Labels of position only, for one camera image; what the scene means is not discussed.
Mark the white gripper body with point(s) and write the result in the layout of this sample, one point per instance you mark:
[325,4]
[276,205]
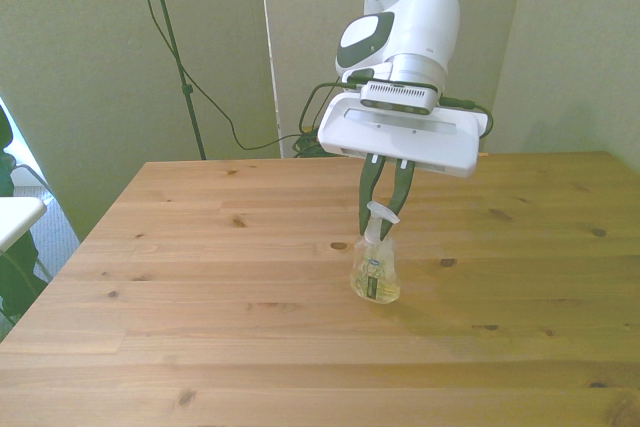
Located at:
[400,139]

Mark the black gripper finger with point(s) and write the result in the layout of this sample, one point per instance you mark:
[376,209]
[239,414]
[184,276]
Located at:
[402,187]
[369,187]

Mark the clear hand sanitizer bottle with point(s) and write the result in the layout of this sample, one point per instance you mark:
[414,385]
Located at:
[375,277]

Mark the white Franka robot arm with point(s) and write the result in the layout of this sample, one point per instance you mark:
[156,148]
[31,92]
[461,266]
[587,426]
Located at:
[430,17]

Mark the white vertical trim strip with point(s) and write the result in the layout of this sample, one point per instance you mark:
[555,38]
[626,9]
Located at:
[269,47]

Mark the white side table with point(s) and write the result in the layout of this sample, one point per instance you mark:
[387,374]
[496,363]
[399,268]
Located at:
[17,214]

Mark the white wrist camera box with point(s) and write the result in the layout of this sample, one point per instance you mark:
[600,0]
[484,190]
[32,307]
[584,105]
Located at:
[397,96]

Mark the black camera stand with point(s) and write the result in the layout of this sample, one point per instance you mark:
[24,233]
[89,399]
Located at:
[172,47]

